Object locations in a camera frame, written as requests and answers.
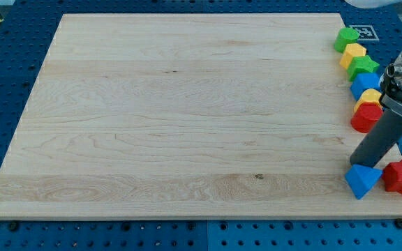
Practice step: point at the yellow rounded block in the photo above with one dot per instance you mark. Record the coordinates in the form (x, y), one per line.
(370, 96)

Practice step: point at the red cylinder block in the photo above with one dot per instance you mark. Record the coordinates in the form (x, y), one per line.
(366, 116)

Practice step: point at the blue triangle block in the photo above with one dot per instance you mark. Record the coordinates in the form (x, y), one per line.
(361, 179)

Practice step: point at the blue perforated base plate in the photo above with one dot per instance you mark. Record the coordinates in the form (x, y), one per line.
(26, 31)

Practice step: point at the light wooden board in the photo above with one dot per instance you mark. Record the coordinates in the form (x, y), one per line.
(188, 116)

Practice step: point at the yellow hexagon block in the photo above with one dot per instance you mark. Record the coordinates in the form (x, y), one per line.
(351, 51)

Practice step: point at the green cylinder block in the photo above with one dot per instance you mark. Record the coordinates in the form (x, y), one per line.
(345, 36)

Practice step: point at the green star block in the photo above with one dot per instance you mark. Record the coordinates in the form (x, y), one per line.
(361, 64)

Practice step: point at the blue cube block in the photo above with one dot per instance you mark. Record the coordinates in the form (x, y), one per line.
(363, 82)

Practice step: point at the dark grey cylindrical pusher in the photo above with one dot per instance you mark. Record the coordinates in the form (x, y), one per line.
(380, 139)

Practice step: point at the white fiducial marker tag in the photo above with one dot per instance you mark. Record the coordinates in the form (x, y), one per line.
(366, 32)

